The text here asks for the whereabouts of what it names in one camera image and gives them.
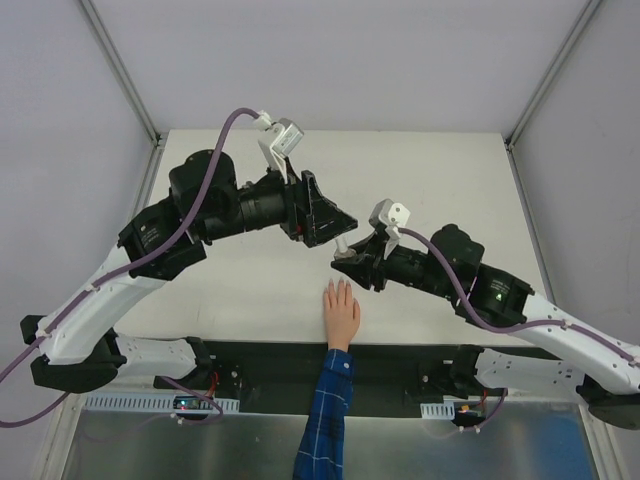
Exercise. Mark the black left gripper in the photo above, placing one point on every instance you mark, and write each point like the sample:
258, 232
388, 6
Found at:
296, 207

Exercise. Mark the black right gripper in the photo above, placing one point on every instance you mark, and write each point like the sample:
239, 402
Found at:
376, 261

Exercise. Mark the clear glitter nail polish bottle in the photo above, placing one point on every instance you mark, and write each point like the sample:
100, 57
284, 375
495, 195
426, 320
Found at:
345, 257

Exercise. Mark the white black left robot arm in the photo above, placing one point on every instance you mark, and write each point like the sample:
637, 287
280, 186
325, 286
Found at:
79, 349

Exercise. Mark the blue plaid sleeve forearm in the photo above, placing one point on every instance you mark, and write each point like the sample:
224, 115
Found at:
325, 415

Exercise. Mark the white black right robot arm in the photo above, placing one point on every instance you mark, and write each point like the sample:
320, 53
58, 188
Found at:
577, 363

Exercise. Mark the mannequin hand with long nails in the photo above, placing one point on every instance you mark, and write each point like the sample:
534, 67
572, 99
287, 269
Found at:
342, 315

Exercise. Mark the shiny metal front plate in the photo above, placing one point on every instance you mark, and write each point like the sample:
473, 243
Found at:
520, 441

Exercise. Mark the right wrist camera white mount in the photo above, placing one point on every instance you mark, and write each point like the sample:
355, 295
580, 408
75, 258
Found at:
387, 218

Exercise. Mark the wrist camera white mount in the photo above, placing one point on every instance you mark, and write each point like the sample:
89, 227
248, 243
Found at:
387, 218
279, 138

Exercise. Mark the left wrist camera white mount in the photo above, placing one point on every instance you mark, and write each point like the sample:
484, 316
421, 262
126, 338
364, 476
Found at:
279, 138

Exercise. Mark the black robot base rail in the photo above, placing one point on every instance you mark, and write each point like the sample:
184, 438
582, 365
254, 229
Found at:
387, 381

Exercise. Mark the right white slotted cable duct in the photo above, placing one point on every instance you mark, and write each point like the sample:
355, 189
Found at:
438, 411

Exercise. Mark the white slotted cable duct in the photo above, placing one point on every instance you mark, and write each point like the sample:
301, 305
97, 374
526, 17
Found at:
147, 403
438, 411

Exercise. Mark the left aluminium frame post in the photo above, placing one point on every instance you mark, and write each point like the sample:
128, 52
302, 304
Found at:
118, 69

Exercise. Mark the aluminium frame post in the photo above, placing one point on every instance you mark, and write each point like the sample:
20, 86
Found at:
118, 69
579, 27

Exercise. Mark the left white slotted cable duct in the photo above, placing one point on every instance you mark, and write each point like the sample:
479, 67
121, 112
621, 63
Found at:
147, 403

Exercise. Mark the right aluminium frame post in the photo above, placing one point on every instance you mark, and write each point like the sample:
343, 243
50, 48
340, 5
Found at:
579, 27

